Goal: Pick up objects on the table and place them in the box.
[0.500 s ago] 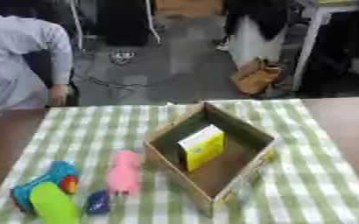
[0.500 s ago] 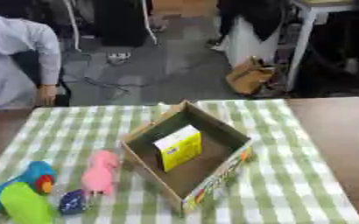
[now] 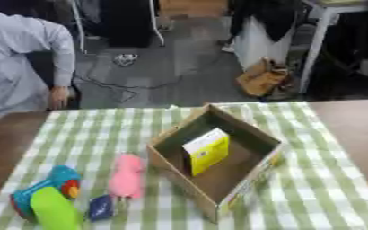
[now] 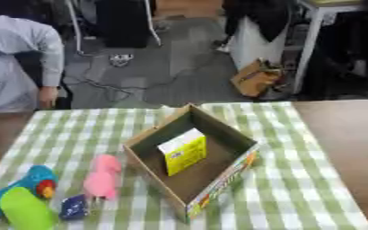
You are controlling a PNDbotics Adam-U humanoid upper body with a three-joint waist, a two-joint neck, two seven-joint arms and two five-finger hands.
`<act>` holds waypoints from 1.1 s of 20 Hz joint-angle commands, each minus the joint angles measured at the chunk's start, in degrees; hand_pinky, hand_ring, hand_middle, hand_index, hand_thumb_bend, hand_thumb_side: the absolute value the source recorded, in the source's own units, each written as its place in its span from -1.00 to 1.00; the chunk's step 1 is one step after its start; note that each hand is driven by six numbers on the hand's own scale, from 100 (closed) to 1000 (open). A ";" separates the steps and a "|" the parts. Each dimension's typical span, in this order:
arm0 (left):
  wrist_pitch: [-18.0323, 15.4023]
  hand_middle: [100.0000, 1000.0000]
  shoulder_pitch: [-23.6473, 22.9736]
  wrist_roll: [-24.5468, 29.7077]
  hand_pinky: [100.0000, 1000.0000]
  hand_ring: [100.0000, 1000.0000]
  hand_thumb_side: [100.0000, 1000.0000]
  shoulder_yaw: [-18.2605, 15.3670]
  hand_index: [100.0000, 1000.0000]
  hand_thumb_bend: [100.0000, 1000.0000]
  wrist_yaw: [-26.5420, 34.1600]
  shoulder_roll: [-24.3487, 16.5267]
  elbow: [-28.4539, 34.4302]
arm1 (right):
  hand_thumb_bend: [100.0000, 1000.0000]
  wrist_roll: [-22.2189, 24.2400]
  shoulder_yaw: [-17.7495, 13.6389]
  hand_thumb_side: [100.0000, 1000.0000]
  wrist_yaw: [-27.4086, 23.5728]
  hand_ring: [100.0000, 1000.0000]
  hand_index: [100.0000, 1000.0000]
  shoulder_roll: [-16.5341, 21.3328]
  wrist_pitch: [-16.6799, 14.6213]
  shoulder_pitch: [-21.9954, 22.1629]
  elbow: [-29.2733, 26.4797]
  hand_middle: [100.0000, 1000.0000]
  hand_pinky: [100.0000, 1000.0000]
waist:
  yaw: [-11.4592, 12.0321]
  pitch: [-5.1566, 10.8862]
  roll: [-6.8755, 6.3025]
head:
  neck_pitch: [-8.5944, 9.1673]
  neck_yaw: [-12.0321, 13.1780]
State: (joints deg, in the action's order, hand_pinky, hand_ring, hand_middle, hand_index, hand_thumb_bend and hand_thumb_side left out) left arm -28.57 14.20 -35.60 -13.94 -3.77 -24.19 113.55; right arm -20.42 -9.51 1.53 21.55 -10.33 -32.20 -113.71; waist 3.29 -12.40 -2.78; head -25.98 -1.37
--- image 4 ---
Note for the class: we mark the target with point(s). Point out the tan cardboard box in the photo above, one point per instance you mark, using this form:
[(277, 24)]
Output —
[(213, 182)]

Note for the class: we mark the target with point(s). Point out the yellow and white carton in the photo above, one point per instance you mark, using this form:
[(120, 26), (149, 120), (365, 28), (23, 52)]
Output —
[(184, 152)]

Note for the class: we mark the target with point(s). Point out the brown bag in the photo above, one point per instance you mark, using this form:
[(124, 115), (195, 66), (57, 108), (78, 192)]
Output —
[(255, 78)]

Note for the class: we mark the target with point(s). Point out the white power strip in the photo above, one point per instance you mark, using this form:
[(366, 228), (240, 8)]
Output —
[(120, 58)]

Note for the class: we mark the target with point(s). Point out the pink soft toy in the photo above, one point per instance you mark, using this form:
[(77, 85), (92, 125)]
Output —
[(103, 178)]

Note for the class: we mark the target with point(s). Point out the white and black garment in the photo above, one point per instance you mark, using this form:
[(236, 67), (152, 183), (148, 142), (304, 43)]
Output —
[(255, 33)]

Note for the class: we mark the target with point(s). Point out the black cabinet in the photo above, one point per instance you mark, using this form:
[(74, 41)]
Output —
[(123, 22)]

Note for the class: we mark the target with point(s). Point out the person's hand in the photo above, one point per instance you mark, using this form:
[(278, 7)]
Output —
[(47, 97)]

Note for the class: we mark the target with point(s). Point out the white table leg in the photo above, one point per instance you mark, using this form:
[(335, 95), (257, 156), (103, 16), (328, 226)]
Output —
[(308, 49)]

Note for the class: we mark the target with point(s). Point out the small dark blue packet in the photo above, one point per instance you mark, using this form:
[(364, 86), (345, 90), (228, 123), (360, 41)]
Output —
[(73, 207)]

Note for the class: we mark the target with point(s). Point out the blue and green toy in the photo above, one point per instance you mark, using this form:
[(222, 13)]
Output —
[(25, 197)]

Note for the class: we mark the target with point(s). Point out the person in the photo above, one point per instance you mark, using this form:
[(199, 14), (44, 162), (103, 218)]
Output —
[(9, 60)]

